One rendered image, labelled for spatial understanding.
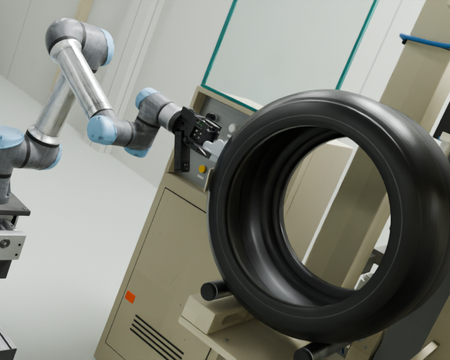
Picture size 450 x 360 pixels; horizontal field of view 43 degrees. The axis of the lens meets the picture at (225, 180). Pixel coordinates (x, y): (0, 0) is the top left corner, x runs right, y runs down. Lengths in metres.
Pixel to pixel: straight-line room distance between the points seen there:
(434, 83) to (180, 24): 4.17
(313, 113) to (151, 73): 4.48
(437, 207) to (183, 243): 1.29
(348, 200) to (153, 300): 1.08
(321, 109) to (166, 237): 1.23
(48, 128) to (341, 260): 1.03
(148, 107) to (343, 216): 0.62
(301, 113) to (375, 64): 2.97
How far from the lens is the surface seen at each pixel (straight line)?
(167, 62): 5.57
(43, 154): 2.02
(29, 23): 7.77
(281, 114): 1.32
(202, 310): 1.44
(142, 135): 1.66
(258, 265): 1.59
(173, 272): 2.34
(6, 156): 1.95
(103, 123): 1.57
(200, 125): 1.56
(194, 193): 2.27
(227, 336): 1.49
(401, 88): 1.61
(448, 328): 1.52
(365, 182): 1.62
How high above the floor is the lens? 1.46
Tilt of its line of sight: 12 degrees down
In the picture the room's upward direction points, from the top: 22 degrees clockwise
